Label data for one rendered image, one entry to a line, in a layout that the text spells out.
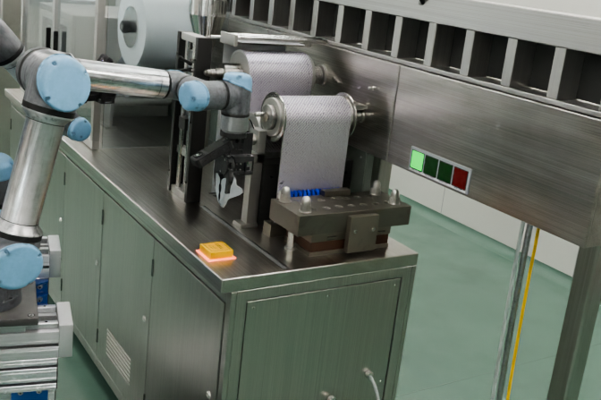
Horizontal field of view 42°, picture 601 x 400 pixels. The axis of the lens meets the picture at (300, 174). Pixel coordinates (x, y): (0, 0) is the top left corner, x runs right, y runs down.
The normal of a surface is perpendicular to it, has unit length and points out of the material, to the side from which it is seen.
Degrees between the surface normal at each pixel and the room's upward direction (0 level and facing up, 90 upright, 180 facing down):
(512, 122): 90
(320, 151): 90
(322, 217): 90
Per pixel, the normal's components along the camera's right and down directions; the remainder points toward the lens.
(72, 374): 0.11, -0.96
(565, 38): -0.85, 0.05
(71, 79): 0.65, 0.15
